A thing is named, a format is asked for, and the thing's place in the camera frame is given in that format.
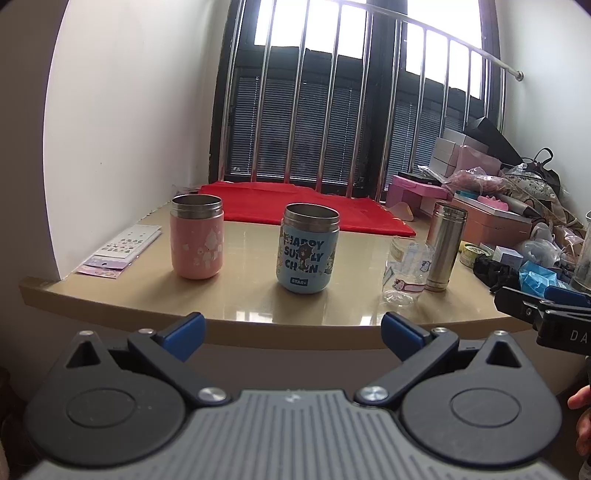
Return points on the stainless steel tumbler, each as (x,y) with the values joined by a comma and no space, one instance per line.
(444,249)

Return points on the pink steel cup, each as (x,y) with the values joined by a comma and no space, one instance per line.
(196,240)

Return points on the white sticker sheet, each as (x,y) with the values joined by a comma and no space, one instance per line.
(131,242)

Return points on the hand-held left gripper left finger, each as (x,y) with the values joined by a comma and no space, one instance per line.
(185,333)

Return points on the person's right hand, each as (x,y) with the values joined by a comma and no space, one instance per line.
(582,406)

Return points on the purple sticker sheet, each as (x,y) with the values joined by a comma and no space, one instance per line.
(101,267)

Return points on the black flat case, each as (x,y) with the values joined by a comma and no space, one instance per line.
(418,178)

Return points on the red cloth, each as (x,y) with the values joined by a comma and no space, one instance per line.
(258,203)

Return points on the clear glass cup cartoon print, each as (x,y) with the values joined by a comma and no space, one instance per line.
(408,270)

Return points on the large pink box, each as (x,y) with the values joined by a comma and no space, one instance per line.
(496,221)

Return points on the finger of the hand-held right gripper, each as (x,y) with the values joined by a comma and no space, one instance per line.
(519,304)
(565,296)

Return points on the blue cartoon steel cup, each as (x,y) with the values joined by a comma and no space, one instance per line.
(304,254)

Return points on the blue plastic bag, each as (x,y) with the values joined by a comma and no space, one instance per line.
(540,279)

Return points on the black cloth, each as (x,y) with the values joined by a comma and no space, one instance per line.
(496,272)

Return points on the steel window railing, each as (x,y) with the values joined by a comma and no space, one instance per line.
(298,92)

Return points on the stack of white boxes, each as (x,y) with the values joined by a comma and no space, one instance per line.
(450,152)

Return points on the patterned fabric bag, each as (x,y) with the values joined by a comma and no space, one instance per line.
(531,187)

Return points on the small white box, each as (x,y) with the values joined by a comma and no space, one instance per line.
(508,256)

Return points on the tape roll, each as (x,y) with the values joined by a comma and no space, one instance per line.
(475,254)

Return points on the black handbag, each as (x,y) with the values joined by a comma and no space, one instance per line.
(547,170)

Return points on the clear bag of red items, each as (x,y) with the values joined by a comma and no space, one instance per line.
(475,182)

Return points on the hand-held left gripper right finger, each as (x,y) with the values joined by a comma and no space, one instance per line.
(400,336)

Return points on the pink paper bag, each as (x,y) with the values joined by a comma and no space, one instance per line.
(478,161)

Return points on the pink step stool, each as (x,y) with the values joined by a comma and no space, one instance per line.
(411,194)

